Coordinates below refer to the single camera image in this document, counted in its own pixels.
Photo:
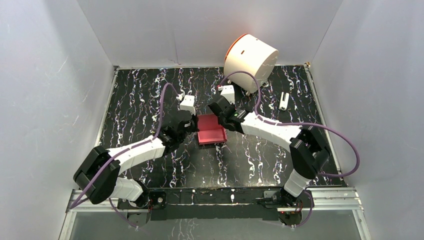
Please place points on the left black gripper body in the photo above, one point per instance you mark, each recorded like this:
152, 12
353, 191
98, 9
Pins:
191, 123

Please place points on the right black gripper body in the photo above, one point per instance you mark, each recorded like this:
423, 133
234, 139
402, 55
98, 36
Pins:
230, 103

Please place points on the pink paper box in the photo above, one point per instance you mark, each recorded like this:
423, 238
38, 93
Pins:
209, 130

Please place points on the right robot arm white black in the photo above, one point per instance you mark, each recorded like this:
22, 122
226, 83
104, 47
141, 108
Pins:
306, 145

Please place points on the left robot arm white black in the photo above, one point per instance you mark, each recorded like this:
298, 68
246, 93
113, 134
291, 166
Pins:
99, 175

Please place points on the small white plastic clip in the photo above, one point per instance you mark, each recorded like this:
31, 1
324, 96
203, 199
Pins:
284, 100

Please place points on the white cylindrical container orange rim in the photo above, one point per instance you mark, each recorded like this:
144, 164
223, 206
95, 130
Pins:
249, 62

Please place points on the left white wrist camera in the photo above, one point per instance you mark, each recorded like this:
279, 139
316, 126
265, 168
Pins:
187, 103

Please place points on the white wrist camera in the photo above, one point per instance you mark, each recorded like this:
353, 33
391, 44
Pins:
228, 92
187, 103

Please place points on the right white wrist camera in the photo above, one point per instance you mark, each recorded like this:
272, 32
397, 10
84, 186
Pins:
228, 92

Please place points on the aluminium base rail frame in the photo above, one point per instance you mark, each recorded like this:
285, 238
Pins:
228, 203

